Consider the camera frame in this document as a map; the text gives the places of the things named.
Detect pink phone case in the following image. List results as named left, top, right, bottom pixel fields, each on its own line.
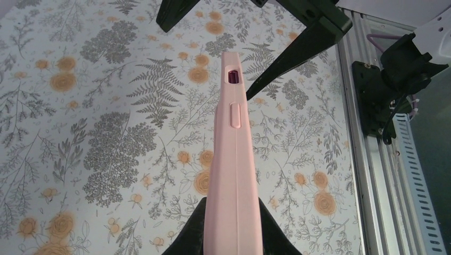
left=203, top=52, right=263, bottom=255

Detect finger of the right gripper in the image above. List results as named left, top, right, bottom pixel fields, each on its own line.
left=156, top=0, right=199, bottom=32

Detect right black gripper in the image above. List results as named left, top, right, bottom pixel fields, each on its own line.
left=246, top=0, right=352, bottom=100

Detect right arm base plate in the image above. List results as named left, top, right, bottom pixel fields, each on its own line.
left=351, top=61, right=397, bottom=145

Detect floral table mat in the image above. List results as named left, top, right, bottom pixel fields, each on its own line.
left=1, top=1, right=363, bottom=254

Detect aluminium mounting rail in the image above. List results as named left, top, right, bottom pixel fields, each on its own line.
left=337, top=8, right=417, bottom=254

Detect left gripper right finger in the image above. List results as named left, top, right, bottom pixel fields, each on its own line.
left=258, top=198, right=302, bottom=255

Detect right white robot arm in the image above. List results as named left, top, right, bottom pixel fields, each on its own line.
left=215, top=1, right=450, bottom=121

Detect slotted cable duct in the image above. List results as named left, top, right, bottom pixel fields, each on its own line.
left=393, top=114, right=447, bottom=254

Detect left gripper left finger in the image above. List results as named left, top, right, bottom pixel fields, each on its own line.
left=162, top=197, right=206, bottom=255

